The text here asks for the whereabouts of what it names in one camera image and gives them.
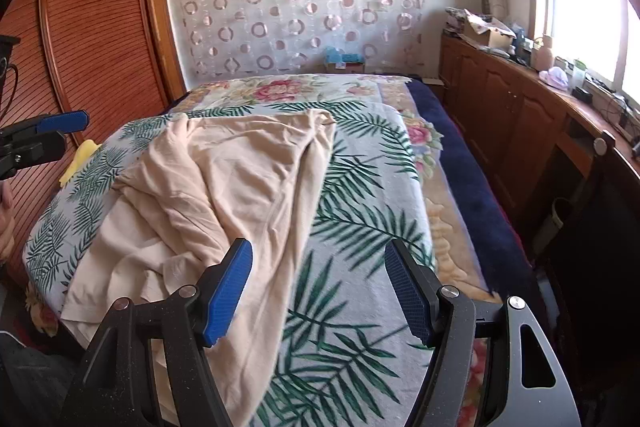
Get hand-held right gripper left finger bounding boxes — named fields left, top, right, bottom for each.
left=60, top=238, right=254, bottom=427

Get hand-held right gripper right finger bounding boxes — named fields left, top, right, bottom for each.
left=384, top=239, right=583, bottom=427

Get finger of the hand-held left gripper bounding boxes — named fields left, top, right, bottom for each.
left=0, top=110, right=90, bottom=142
left=0, top=132, right=67, bottom=180

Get beige printed t-shirt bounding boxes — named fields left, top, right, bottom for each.
left=60, top=109, right=337, bottom=427

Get person's left hand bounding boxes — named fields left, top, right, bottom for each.
left=0, top=184, right=16, bottom=264

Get yellow plush toy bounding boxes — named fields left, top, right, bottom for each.
left=60, top=139, right=100, bottom=185

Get leaf-printed bed sheet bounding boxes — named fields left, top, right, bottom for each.
left=22, top=99, right=441, bottom=427

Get wooden slatted wardrobe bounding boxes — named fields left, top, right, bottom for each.
left=0, top=0, right=186, bottom=278

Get navy blanket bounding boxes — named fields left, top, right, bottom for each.
left=410, top=77, right=551, bottom=323

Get black chair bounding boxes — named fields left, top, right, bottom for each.
left=535, top=129, right=640, bottom=427

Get bed with palm-leaf sheet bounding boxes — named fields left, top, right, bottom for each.
left=22, top=73, right=506, bottom=427

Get person's dark pants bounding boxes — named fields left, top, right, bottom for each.
left=0, top=332, right=81, bottom=427

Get long wooden cabinet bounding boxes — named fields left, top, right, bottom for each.
left=439, top=32, right=640, bottom=228

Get small box with blue bag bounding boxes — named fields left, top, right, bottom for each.
left=322, top=47, right=366, bottom=75

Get pink white cloth item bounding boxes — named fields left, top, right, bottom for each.
left=540, top=67, right=571, bottom=88

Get open cardboard box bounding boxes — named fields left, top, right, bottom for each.
left=462, top=9, right=517, bottom=52

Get pale pink bottle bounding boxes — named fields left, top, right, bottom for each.
left=531, top=34, right=555, bottom=72

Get clear bottle with green cap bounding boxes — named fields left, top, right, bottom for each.
left=570, top=59, right=588, bottom=90

